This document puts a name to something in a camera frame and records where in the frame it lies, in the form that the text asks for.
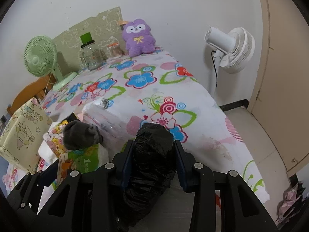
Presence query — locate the green patterned backboard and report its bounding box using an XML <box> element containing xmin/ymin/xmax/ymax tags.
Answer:
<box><xmin>53</xmin><ymin>7</ymin><xmax>125</xmax><ymax>74</ymax></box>

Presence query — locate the glass mason jar mug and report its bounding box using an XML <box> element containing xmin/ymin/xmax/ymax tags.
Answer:
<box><xmin>80</xmin><ymin>32</ymin><xmax>104</xmax><ymax>71</ymax></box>

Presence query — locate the cotton swab jar orange lid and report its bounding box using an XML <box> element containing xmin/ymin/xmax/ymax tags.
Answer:
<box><xmin>107</xmin><ymin>42</ymin><xmax>123</xmax><ymax>58</ymax></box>

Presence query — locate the purple plush bunny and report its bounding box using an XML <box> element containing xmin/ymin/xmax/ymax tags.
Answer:
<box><xmin>122</xmin><ymin>19</ymin><xmax>155</xmax><ymax>58</ymax></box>

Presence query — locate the pink cloth on floor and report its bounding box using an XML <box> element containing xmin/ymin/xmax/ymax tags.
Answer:
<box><xmin>275</xmin><ymin>182</ymin><xmax>307</xmax><ymax>231</ymax></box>

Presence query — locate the pink wet wipes pack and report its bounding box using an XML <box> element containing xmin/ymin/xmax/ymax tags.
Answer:
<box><xmin>82</xmin><ymin>98</ymin><xmax>130</xmax><ymax>149</ymax></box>

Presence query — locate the yellow birthday storage box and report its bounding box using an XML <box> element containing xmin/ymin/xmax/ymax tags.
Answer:
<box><xmin>1</xmin><ymin>97</ymin><xmax>52</xmax><ymax>174</ymax></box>

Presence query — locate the white standing fan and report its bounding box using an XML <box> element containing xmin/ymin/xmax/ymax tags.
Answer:
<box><xmin>204</xmin><ymin>26</ymin><xmax>256</xmax><ymax>97</ymax></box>

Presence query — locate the cartoon bear tissue pack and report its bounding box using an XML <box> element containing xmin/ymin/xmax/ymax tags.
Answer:
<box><xmin>43</xmin><ymin>120</ymin><xmax>69</xmax><ymax>158</ymax></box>

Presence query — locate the floral tablecloth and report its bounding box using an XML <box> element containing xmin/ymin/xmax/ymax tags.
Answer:
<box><xmin>2</xmin><ymin>46</ymin><xmax>271</xmax><ymax>232</ymax></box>

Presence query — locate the beige door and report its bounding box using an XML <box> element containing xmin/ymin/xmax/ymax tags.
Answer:
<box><xmin>248</xmin><ymin>0</ymin><xmax>308</xmax><ymax>176</ymax></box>

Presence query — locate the white folded towel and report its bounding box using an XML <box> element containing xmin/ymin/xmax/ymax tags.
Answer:
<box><xmin>38</xmin><ymin>140</ymin><xmax>58</xmax><ymax>168</ymax></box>

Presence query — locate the grey knitted cloth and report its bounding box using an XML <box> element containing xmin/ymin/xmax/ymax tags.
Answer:
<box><xmin>63</xmin><ymin>120</ymin><xmax>103</xmax><ymax>150</ymax></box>

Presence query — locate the green tissue pack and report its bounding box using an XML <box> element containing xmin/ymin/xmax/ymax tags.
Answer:
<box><xmin>57</xmin><ymin>143</ymin><xmax>109</xmax><ymax>183</ymax></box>

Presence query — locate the wall power socket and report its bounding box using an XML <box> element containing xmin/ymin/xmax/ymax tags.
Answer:
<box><xmin>0</xmin><ymin>115</ymin><xmax>7</xmax><ymax>124</ymax></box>

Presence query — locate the green desk fan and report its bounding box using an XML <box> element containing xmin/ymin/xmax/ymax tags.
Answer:
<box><xmin>24</xmin><ymin>35</ymin><xmax>77</xmax><ymax>91</ymax></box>

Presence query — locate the wooden chair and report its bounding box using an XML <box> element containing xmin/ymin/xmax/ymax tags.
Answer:
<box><xmin>7</xmin><ymin>78</ymin><xmax>52</xmax><ymax>116</ymax></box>

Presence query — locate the black sock bundle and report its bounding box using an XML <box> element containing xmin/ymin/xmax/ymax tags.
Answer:
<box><xmin>119</xmin><ymin>123</ymin><xmax>175</xmax><ymax>227</ymax></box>

